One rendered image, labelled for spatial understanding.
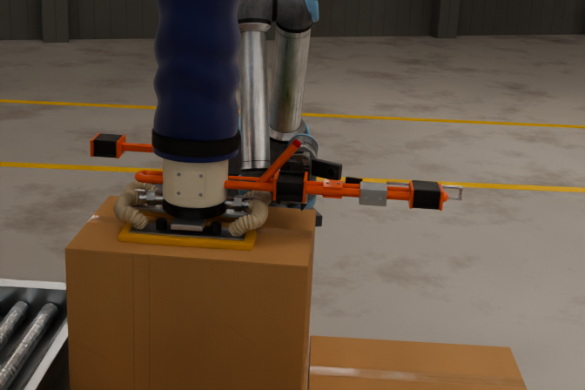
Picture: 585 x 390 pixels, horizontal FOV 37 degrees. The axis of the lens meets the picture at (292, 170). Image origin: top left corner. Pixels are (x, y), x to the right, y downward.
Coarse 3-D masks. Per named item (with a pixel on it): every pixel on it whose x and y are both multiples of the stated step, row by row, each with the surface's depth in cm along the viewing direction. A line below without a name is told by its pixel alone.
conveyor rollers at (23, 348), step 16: (16, 304) 268; (48, 304) 269; (16, 320) 260; (48, 320) 262; (64, 320) 260; (0, 336) 249; (32, 336) 250; (16, 352) 240; (0, 368) 232; (16, 368) 235; (0, 384) 225
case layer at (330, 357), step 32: (320, 352) 249; (352, 352) 250; (384, 352) 250; (416, 352) 251; (448, 352) 252; (480, 352) 253; (320, 384) 232; (352, 384) 233; (384, 384) 234; (416, 384) 234; (448, 384) 235; (480, 384) 236; (512, 384) 237
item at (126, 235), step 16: (128, 224) 223; (160, 224) 219; (128, 240) 216; (144, 240) 216; (160, 240) 216; (176, 240) 216; (192, 240) 216; (208, 240) 216; (224, 240) 216; (240, 240) 216
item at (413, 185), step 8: (416, 184) 224; (424, 184) 224; (432, 184) 224; (440, 184) 225; (416, 192) 220; (424, 192) 219; (432, 192) 219; (440, 192) 219; (416, 200) 221; (424, 200) 221; (432, 200) 221; (440, 200) 219; (424, 208) 221; (432, 208) 221; (440, 208) 220
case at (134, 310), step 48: (96, 240) 217; (288, 240) 223; (96, 288) 214; (144, 288) 213; (192, 288) 212; (240, 288) 211; (288, 288) 210; (96, 336) 218; (144, 336) 217; (192, 336) 216; (240, 336) 215; (288, 336) 214; (96, 384) 222; (144, 384) 221; (192, 384) 220; (240, 384) 219; (288, 384) 218
